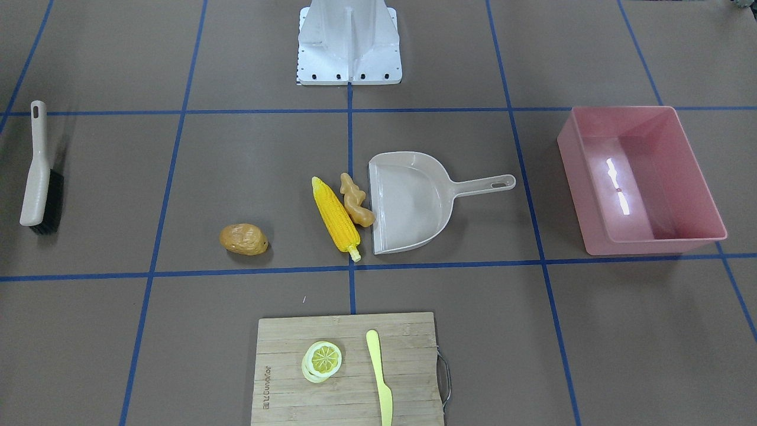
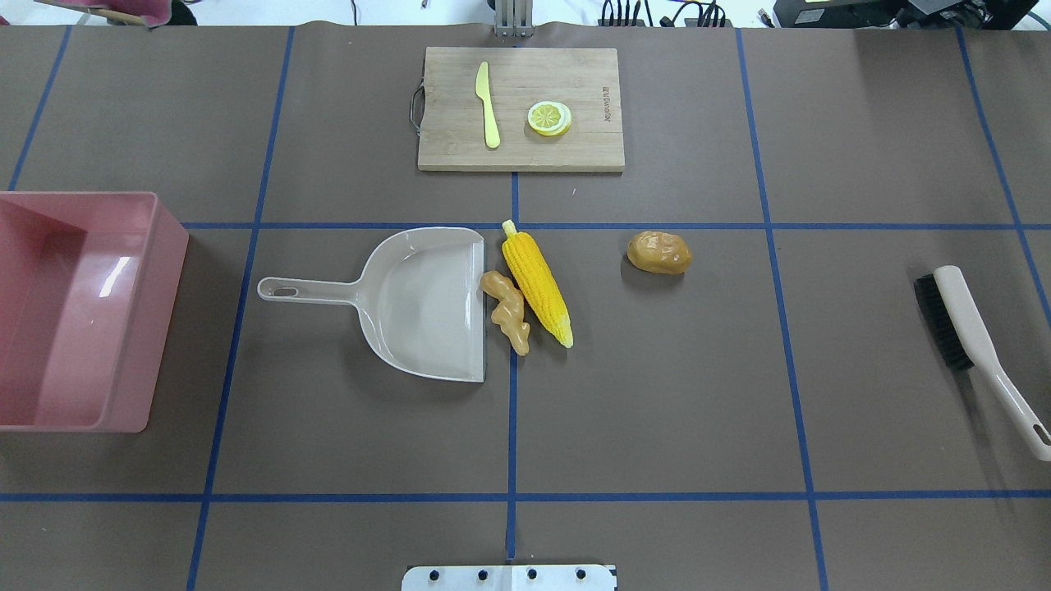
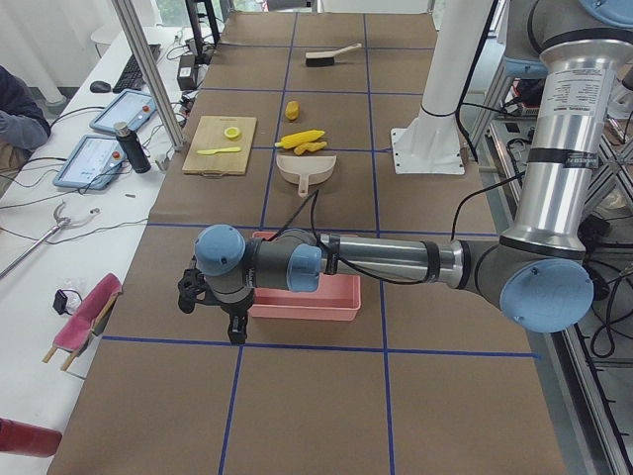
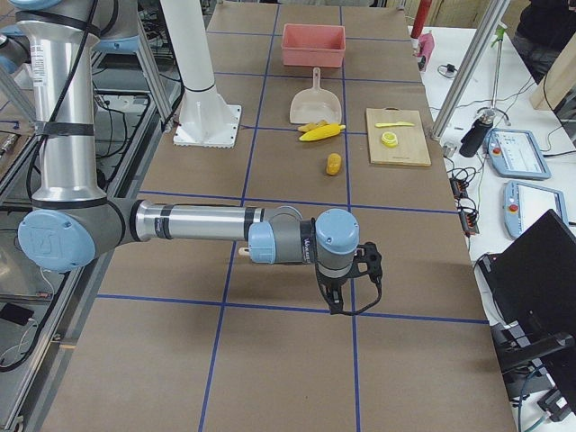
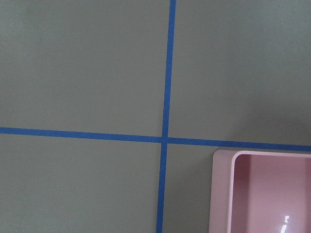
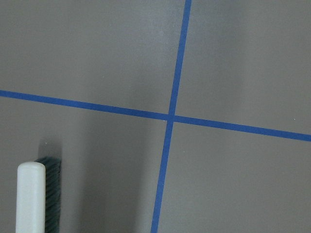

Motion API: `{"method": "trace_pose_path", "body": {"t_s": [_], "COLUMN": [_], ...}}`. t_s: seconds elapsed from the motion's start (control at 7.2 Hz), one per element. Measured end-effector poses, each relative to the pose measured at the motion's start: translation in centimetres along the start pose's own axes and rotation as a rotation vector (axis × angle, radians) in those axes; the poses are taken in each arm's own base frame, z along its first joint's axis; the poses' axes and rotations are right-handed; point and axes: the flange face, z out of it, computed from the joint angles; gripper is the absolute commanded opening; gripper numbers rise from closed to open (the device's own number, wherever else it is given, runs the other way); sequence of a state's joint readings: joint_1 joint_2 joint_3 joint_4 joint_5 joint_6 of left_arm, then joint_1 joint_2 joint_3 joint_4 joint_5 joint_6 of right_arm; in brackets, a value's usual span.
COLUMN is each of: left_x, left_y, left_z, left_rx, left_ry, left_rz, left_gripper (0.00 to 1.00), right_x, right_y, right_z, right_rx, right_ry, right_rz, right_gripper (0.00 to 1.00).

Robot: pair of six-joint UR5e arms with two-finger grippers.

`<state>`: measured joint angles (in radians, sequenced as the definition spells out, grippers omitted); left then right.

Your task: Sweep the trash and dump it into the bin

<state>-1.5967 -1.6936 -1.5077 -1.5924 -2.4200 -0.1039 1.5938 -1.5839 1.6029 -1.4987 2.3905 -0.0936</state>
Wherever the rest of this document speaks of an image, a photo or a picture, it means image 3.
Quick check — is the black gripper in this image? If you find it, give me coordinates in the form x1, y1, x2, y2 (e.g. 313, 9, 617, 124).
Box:
177, 267, 247, 344

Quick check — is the beige plastic dustpan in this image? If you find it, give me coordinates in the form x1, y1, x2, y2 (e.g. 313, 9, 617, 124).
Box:
276, 154, 337, 198

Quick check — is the yellow toy corn cob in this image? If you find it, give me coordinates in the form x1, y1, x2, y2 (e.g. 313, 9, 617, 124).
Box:
275, 129, 325, 149

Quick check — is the orange toy ginger root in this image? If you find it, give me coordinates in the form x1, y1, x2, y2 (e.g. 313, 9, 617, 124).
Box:
294, 141, 327, 156

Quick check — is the toy potato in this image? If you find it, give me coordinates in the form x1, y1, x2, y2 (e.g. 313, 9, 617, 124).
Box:
284, 101, 301, 122

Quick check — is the beige hand brush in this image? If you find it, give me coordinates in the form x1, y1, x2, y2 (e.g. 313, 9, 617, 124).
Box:
305, 44, 363, 67

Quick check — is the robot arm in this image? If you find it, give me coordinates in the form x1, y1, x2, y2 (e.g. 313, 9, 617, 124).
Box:
178, 1, 632, 344

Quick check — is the pink plastic bin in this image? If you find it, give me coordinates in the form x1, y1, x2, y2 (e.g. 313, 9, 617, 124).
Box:
249, 243, 361, 322

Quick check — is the small black clip device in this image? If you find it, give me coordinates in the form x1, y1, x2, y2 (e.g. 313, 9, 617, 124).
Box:
52, 289, 69, 315

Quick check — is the yellow toy knife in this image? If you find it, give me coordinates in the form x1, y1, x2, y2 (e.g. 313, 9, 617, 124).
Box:
196, 146, 241, 156

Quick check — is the bamboo cutting board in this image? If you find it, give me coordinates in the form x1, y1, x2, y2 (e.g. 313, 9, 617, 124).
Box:
182, 116, 257, 176

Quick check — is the metal grabber tool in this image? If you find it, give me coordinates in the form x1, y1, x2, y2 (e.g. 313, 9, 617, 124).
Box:
1, 201, 101, 279

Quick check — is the yellow toy lemon slice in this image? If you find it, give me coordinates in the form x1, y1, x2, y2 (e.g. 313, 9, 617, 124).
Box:
224, 127, 241, 141

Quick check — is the black water bottle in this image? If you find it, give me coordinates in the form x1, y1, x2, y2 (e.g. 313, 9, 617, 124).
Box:
114, 122, 151, 173

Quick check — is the near teach pendant tablet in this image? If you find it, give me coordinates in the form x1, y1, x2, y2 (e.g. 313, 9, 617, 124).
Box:
52, 135, 127, 190

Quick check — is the teach pendant tablet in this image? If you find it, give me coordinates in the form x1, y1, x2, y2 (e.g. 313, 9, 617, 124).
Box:
52, 135, 127, 190
89, 89, 156, 135

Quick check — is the far teach pendant tablet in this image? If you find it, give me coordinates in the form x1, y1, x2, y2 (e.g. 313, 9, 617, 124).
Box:
89, 89, 156, 135

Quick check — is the black power adapter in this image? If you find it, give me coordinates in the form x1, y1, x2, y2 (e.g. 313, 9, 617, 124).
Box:
177, 53, 199, 91

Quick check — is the red bottle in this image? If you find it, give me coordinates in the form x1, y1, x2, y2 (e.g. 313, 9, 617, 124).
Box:
0, 419, 62, 458

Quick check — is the black keyboard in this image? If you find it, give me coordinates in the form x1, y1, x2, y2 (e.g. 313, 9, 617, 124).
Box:
112, 55, 145, 94

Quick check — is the black computer mouse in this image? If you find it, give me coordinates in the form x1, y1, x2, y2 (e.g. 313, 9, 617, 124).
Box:
89, 80, 112, 93

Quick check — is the person in dark jacket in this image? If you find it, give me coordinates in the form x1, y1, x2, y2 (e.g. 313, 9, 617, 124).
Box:
1, 67, 50, 171

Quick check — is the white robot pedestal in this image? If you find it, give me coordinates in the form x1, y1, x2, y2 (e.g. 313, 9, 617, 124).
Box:
391, 0, 496, 175

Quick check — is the aluminium frame post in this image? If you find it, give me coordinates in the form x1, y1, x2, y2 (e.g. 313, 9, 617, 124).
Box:
112, 0, 185, 151

